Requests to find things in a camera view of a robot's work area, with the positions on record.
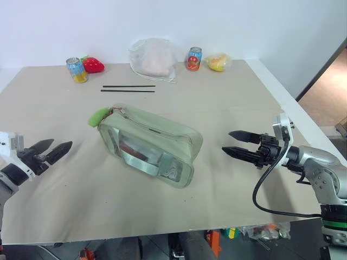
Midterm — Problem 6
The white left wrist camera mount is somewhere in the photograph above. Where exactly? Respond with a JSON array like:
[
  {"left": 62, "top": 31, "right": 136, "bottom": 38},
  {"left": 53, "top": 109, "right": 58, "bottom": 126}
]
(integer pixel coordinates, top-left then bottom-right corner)
[{"left": 0, "top": 131, "right": 37, "bottom": 182}]

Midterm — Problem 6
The yellow bread in plastic wrap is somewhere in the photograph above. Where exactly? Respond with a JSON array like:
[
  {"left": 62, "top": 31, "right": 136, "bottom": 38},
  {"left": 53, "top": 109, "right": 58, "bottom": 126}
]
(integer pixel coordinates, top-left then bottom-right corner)
[{"left": 204, "top": 53, "right": 234, "bottom": 72}]

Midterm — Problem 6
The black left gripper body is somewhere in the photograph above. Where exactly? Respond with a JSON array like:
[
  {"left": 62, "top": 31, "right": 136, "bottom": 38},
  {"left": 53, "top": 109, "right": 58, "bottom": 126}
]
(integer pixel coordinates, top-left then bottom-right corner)
[{"left": 16, "top": 148, "right": 55, "bottom": 176}]

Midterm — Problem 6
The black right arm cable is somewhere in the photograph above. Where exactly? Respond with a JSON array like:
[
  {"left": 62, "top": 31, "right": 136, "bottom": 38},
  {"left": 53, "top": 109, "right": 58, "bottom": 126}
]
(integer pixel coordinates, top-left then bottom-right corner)
[{"left": 252, "top": 133, "right": 322, "bottom": 218}]

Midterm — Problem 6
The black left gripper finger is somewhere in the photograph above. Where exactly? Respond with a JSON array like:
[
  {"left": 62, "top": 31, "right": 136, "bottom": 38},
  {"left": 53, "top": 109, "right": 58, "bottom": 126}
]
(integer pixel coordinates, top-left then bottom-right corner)
[
  {"left": 28, "top": 139, "right": 55, "bottom": 157},
  {"left": 45, "top": 140, "right": 73, "bottom": 165}
]

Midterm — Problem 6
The green transparent zip pouch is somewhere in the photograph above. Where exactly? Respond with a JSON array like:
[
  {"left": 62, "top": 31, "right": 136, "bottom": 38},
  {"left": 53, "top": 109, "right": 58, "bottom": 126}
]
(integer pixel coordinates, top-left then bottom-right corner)
[{"left": 97, "top": 103, "right": 204, "bottom": 190}]

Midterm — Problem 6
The green zipper pull tag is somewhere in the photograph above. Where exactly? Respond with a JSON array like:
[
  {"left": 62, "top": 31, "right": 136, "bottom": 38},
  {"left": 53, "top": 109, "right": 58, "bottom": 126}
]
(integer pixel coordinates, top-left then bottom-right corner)
[{"left": 87, "top": 107, "right": 112, "bottom": 128}]

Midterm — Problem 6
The orange tool under table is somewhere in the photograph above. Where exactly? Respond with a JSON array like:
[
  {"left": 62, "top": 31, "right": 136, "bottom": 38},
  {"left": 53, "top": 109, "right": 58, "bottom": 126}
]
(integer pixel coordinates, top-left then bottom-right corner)
[{"left": 204, "top": 229, "right": 222, "bottom": 258}]

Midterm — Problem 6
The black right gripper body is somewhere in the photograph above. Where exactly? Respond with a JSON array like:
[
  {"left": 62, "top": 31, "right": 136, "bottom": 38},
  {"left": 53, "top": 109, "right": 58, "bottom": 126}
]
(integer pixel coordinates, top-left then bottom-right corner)
[{"left": 254, "top": 133, "right": 286, "bottom": 170}]

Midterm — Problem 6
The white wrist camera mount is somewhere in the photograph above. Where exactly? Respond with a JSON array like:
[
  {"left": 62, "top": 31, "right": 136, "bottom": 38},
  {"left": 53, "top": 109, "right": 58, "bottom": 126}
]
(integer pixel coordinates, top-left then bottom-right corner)
[
  {"left": 272, "top": 112, "right": 295, "bottom": 166},
  {"left": 0, "top": 131, "right": 37, "bottom": 182}
]

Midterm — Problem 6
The blue yellow drink can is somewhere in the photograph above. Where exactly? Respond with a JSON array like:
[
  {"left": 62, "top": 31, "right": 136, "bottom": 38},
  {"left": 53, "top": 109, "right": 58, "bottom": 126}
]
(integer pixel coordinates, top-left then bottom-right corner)
[{"left": 66, "top": 57, "right": 89, "bottom": 83}]

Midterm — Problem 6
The bag of items under table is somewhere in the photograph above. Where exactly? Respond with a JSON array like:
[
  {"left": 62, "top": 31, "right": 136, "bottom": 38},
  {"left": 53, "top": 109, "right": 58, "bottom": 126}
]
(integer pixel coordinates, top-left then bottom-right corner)
[{"left": 238, "top": 221, "right": 291, "bottom": 242}]

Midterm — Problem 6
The blue orange drink can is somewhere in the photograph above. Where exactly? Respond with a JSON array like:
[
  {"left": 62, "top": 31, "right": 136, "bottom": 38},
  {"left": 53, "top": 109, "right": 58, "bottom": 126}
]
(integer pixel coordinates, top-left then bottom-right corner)
[{"left": 186, "top": 47, "right": 203, "bottom": 72}]

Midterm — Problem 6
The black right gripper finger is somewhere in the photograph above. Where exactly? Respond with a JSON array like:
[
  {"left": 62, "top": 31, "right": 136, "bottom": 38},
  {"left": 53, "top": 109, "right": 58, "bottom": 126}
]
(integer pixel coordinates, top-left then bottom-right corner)
[
  {"left": 221, "top": 146, "right": 261, "bottom": 167},
  {"left": 228, "top": 130, "right": 262, "bottom": 145}
]

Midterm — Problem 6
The beige table cloth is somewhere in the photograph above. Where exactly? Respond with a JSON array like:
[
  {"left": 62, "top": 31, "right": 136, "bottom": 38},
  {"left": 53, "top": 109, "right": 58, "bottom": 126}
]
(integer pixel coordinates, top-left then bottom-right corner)
[{"left": 0, "top": 60, "right": 322, "bottom": 244}]

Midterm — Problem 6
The red strawberry toy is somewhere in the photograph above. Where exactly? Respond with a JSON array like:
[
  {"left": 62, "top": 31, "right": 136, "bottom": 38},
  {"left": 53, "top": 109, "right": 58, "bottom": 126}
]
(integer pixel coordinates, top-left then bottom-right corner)
[{"left": 80, "top": 55, "right": 105, "bottom": 74}]

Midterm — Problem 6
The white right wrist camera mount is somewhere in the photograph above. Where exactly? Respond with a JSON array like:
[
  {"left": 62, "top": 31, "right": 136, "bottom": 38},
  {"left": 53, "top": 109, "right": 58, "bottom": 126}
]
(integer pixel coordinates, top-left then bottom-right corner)
[{"left": 272, "top": 112, "right": 295, "bottom": 166}]

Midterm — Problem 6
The black chopstick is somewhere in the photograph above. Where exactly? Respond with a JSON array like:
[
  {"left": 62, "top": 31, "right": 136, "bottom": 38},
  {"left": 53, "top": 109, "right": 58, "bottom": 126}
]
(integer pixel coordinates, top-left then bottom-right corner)
[{"left": 102, "top": 84, "right": 156, "bottom": 88}]

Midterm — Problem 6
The clear plastic bag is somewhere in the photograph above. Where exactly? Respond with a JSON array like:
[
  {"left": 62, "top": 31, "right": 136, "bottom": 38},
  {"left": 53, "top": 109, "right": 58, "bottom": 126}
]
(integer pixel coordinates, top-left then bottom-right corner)
[{"left": 128, "top": 38, "right": 185, "bottom": 84}]

